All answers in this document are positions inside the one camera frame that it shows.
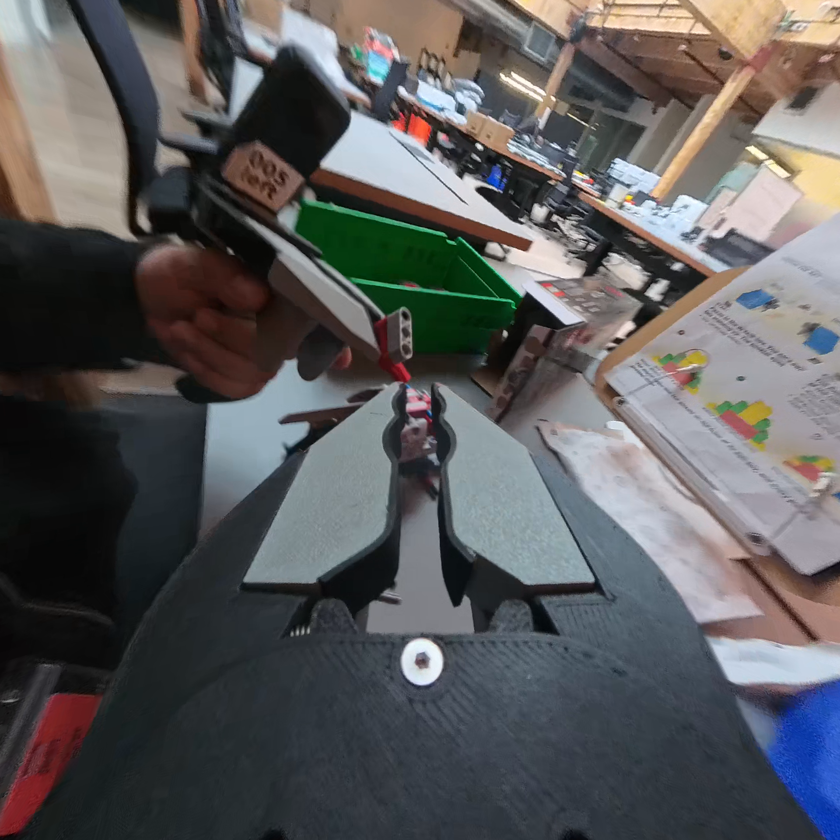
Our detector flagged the red badge card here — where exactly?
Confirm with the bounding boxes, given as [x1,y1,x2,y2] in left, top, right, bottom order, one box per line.
[0,694,102,836]

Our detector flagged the lego instruction booklet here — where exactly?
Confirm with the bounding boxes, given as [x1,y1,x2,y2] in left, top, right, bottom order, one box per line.
[604,213,840,577]

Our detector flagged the person's left hand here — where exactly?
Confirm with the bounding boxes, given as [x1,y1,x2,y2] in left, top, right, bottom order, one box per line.
[134,243,352,401]

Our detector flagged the black office chair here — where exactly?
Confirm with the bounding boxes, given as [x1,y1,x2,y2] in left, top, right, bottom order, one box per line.
[69,0,231,237]

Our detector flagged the person's left forearm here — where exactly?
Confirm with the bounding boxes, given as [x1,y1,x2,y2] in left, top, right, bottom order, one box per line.
[0,220,155,375]

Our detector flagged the wooden support post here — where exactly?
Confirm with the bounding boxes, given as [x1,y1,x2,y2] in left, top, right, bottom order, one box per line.
[653,46,775,201]

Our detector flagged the green plastic bin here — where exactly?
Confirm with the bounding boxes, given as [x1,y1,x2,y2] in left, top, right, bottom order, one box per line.
[295,199,521,355]

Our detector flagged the red and white lego model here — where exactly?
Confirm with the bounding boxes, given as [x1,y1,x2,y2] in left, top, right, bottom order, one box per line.
[279,386,442,500]

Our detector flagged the person's black jacket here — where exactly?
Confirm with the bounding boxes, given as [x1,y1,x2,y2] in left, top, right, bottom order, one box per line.
[0,374,207,664]

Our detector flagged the white paper envelope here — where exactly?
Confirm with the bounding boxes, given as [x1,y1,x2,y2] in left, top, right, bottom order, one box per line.
[709,635,840,690]

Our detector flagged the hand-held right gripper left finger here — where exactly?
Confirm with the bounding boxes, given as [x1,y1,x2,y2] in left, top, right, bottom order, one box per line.
[241,382,403,595]

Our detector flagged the brown spotted cardboard box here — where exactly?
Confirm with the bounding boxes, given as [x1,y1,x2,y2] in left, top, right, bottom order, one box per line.
[489,276,647,421]

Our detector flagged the white patterned paper bag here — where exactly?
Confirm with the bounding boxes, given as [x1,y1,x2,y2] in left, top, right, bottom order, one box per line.
[537,420,763,624]

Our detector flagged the grey table with wooden edge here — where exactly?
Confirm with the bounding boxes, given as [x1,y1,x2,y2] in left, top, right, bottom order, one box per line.
[230,59,534,252]

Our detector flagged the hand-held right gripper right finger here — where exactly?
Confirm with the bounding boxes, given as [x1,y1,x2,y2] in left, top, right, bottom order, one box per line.
[430,382,598,608]

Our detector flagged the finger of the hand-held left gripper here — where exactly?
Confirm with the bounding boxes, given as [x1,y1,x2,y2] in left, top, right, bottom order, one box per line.
[266,217,395,362]

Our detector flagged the long cluttered workbench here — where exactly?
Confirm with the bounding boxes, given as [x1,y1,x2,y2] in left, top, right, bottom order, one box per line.
[354,59,729,277]

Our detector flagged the grey and red lego beam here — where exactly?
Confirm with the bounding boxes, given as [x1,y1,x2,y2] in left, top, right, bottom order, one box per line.
[373,307,416,383]

